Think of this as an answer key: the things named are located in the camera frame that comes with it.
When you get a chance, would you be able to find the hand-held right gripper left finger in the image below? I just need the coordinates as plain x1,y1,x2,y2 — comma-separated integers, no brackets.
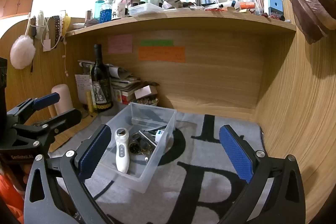
24,124,113,224

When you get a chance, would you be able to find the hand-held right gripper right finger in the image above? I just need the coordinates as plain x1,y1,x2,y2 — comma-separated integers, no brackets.
219,124,306,224

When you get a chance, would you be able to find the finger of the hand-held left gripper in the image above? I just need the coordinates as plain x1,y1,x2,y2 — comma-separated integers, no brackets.
7,92,60,123
13,109,82,151

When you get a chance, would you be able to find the white handheld massager device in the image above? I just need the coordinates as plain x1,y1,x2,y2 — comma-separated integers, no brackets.
115,128,130,174

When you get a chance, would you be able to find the clear plastic storage bin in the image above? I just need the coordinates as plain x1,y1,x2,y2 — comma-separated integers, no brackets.
97,102,177,193

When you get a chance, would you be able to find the cream cylinder device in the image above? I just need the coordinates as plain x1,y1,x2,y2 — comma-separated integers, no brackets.
49,84,74,117

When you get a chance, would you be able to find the yellow stick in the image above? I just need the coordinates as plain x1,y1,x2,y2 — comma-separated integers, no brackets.
87,91,95,113

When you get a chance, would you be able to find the white paper note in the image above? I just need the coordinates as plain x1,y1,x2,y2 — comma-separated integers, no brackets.
75,74,92,104

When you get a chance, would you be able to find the grey mat with black letters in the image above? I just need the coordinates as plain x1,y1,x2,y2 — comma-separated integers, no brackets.
50,109,264,224

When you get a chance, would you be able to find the round wrist watch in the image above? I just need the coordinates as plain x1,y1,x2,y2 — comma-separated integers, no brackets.
130,143,144,155

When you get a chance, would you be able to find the orange clothing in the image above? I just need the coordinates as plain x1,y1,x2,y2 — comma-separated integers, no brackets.
0,161,29,224

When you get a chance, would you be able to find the dark wine bottle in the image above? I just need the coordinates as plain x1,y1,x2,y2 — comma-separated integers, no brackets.
91,44,114,112

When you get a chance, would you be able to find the white fluffy puff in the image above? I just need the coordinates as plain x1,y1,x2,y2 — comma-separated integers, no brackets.
10,35,36,69

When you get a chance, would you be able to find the silver metal cylinder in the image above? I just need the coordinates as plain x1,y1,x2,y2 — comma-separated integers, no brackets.
138,130,158,146

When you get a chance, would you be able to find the stack of books and papers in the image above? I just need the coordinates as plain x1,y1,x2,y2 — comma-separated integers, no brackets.
77,60,142,105

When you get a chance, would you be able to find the black lace band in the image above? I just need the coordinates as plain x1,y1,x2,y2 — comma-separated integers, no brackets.
51,15,63,48

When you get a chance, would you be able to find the white bowl of marbles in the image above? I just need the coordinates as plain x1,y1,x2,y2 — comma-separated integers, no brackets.
136,97,159,107

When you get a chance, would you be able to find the small white cardboard box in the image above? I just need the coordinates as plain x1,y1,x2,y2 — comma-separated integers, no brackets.
134,85,158,100

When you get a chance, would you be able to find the pink sticky note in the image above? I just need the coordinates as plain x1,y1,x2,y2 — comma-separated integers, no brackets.
108,35,132,54

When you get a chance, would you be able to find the teal plastic cup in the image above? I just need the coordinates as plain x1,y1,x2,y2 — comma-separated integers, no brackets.
95,0,105,21

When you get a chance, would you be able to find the clear bottle with blue beads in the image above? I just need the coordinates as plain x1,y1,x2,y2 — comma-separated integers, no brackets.
100,0,115,24

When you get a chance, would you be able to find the orange sticky note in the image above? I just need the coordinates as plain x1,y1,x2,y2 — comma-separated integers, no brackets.
138,47,186,63

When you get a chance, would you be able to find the green sticky note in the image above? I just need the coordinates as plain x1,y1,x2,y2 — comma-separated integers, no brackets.
140,40,174,46

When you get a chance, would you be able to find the clear lidded plastic container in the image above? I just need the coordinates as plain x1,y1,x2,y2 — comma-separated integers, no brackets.
129,3,164,17

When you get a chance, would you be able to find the wooden desk shelf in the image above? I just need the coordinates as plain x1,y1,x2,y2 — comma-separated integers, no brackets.
64,13,297,38

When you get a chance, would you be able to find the white marker pen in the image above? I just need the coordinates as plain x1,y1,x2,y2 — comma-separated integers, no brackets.
205,0,236,10

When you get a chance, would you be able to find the blue box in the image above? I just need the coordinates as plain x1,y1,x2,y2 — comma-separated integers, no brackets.
268,0,284,16

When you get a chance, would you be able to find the white beaded cord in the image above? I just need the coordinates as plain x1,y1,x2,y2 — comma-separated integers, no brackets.
62,38,69,77

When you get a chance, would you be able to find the white adapter with cable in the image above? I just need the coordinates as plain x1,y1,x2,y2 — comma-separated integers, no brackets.
42,18,63,52

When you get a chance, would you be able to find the wooden wall cabinet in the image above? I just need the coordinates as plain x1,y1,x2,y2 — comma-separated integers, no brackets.
0,0,34,20

